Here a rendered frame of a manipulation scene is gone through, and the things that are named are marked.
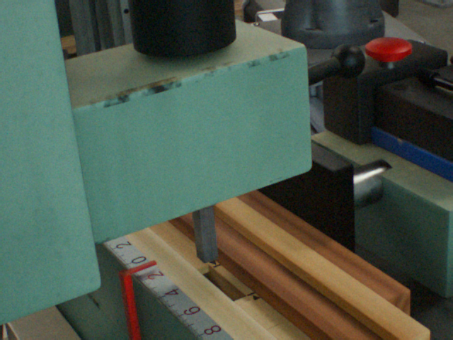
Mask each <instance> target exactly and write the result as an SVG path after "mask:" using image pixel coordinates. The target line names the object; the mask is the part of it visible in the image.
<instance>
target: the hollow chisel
mask: <svg viewBox="0 0 453 340"><path fill-rule="evenodd" d="M192 215H193V228H194V235H195V248H196V253H197V257H198V258H199V259H200V260H201V261H203V263H204V264H206V263H209V261H213V260H215V259H218V251H217V236H216V228H215V220H214V207H212V208H208V209H205V210H196V211H194V212H192Z"/></svg>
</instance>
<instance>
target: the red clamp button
mask: <svg viewBox="0 0 453 340"><path fill-rule="evenodd" d="M411 53H412V44H410V43H408V42H406V40H404V39H403V38H394V37H386V38H377V39H374V40H371V41H370V42H369V43H367V44H366V45H365V54H366V55H368V56H370V57H372V58H373V59H375V60H378V61H383V62H397V61H400V60H402V59H403V58H404V57H405V56H407V55H409V54H411Z"/></svg>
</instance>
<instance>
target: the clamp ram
mask: <svg viewBox="0 0 453 340"><path fill-rule="evenodd" d="M311 163H312V165H311V169H310V170H309V171H308V172H306V173H303V174H299V175H296V176H293V177H291V178H286V179H284V181H280V182H277V183H274V184H271V185H269V186H265V187H262V188H259V189H256V190H257V191H260V192H261V193H262V194H263V195H265V196H267V197H268V198H269V199H271V200H273V201H274V202H276V203H278V204H280V205H281V206H282V207H283V208H284V209H286V210H288V211H289V212H291V213H293V214H295V215H296V216H297V217H299V218H301V219H302V220H304V221H305V222H306V223H308V224H309V225H311V226H312V227H314V228H316V229H317V230H319V231H321V232H323V233H324V234H326V235H327V236H328V237H329V238H331V239H332V240H333V241H336V242H337V243H339V244H340V245H342V246H344V247H345V248H346V249H348V250H350V251H352V252H353V253H355V211H358V210H359V209H361V208H365V207H367V206H369V205H373V204H375V203H378V202H379V201H381V200H382V198H383V195H384V187H383V183H382V173H383V172H384V171H387V170H390V169H392V168H391V165H390V164H389V163H388V162H386V161H384V160H382V159H379V160H376V161H373V162H370V163H368V164H365V165H362V166H359V167H358V168H356V169H354V166H353V165H352V164H351V163H350V162H348V161H346V160H344V159H341V158H340V157H337V156H336V155H334V154H332V152H329V151H327V150H325V149H323V148H321V147H319V146H316V145H315V144H313V143H311Z"/></svg>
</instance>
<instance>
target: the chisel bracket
mask: <svg viewBox="0 0 453 340"><path fill-rule="evenodd" d="M235 25H236V39H235V41H233V43H232V44H230V45H229V46H227V47H225V48H222V49H219V50H215V51H213V52H207V53H204V54H200V55H190V56H183V57H152V56H148V55H143V54H142V53H140V52H138V51H136V50H135V49H134V47H133V43H132V44H129V45H123V46H119V47H114V48H110V49H108V50H104V51H101V52H96V53H93V54H89V55H84V56H80V57H75V58H71V59H66V60H65V61H64V64H65V69H66V73H67V82H68V86H69V95H70V99H71V107H72V113H73V117H74V126H75V131H76V139H77V144H78V148H79V157H80V162H81V165H82V170H83V175H84V183H85V188H86V197H87V201H88V209H89V215H90V219H91V228H92V233H93V237H94V242H95V246H97V245H99V244H102V243H105V242H109V241H112V240H114V239H117V238H120V237H121V236H124V235H127V234H130V233H133V232H136V231H139V230H143V229H145V228H148V227H151V226H154V225H158V224H160V223H162V222H166V221H168V220H171V219H173V218H175V217H179V216H181V215H186V214H188V213H191V212H194V211H196V210H205V209H208V208H212V207H214V205H216V204H217V203H219V202H222V201H225V200H228V199H231V198H234V197H237V196H241V195H243V194H246V193H247V192H249V191H254V190H256V189H259V188H262V187H265V186H269V185H271V184H274V183H277V182H280V181H284V179H288V178H291V177H293V176H296V175H299V174H303V173H306V172H308V171H309V170H310V169H311V165H312V163H311V130H310V112H309V78H308V61H307V52H306V48H305V46H304V45H303V44H301V43H298V42H295V41H292V40H291V39H289V38H286V37H283V36H281V35H277V34H274V33H271V32H269V31H267V30H263V29H261V28H257V27H255V26H253V25H252V24H249V23H246V22H243V21H240V20H238V19H235Z"/></svg>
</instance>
